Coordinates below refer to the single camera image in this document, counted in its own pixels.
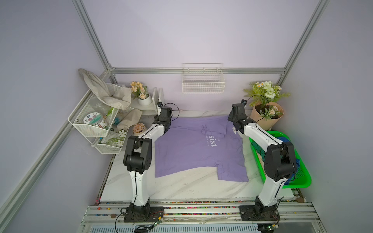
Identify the large terracotta flower pot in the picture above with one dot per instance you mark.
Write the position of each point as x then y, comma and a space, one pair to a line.
271, 119

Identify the green white artificial flowers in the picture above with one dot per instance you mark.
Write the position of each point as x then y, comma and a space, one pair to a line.
263, 95

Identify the beige cloth on rack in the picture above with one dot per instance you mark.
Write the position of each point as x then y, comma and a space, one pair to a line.
130, 119

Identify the cream ribbed pot pink flowers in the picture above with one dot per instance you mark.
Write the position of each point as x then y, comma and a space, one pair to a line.
139, 129

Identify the floral printed packet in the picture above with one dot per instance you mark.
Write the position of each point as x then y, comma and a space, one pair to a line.
115, 139

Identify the white small shelf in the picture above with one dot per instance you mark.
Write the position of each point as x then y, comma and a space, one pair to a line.
149, 106

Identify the purple t-shirt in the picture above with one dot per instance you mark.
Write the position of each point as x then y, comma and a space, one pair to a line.
196, 142

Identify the white tiered wire rack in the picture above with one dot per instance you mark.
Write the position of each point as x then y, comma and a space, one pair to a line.
95, 135

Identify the round floral tin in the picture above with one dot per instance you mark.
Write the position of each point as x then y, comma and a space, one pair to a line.
93, 118

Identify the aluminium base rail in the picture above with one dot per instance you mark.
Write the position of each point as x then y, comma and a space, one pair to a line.
200, 212

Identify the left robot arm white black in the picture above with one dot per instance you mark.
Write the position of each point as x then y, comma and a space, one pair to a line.
137, 159

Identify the white wire wall basket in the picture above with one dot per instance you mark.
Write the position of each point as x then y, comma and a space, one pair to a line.
202, 78

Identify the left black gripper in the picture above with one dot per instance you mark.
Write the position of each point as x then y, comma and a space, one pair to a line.
157, 118

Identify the green plastic laundry basket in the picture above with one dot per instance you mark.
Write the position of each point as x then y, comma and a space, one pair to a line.
303, 177

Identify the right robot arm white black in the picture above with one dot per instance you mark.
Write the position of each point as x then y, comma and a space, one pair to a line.
279, 166

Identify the green t-shirt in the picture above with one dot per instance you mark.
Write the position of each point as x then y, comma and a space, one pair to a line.
259, 150

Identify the small white pot peach flowers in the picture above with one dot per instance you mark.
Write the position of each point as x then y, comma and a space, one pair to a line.
140, 92

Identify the grey cloth bag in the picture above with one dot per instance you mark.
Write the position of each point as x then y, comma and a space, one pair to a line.
119, 98

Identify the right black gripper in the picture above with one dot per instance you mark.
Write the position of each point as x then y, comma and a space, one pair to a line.
229, 118

